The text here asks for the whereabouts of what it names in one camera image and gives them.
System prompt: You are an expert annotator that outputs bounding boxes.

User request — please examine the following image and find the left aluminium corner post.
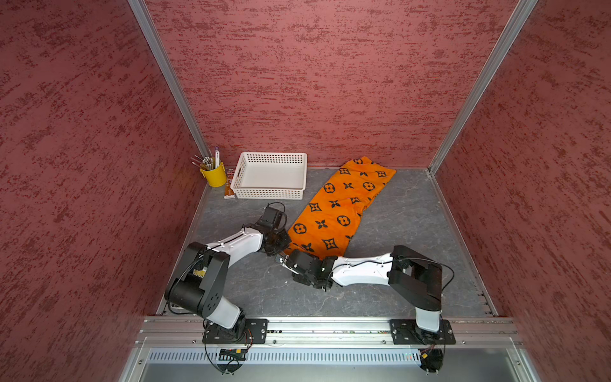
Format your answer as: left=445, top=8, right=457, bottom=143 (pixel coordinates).
left=128, top=0, right=211, bottom=155

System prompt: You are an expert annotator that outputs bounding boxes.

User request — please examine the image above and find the orange white card box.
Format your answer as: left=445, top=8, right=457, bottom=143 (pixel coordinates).
left=224, top=169, right=235, bottom=200

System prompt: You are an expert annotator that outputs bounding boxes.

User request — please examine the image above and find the right aluminium corner post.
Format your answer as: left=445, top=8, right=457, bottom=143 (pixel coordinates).
left=428, top=0, right=538, bottom=177

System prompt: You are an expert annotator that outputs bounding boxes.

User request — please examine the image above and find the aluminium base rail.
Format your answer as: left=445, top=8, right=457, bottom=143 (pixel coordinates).
left=135, top=316, right=524, bottom=349

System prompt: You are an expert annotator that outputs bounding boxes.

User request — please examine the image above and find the orange black patterned pillowcase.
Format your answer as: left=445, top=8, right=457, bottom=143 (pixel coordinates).
left=285, top=157, right=396, bottom=259

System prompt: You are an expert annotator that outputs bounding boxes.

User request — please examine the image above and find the aluminium corner post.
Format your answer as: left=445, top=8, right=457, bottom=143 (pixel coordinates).
left=428, top=0, right=538, bottom=177
left=128, top=0, right=211, bottom=155

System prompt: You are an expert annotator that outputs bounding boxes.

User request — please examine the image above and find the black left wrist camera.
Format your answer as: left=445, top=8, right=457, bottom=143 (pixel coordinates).
left=257, top=202, right=287, bottom=232

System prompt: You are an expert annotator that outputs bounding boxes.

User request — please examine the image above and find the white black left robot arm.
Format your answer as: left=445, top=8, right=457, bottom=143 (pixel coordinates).
left=164, top=224, right=291, bottom=343

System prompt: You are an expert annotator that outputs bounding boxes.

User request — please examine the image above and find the yellow metal pencil bucket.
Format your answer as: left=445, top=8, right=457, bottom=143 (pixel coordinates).
left=200, top=162, right=228, bottom=188

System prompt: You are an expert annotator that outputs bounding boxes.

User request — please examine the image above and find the white perforated plastic basket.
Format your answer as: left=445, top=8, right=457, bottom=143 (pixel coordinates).
left=231, top=152, right=308, bottom=200

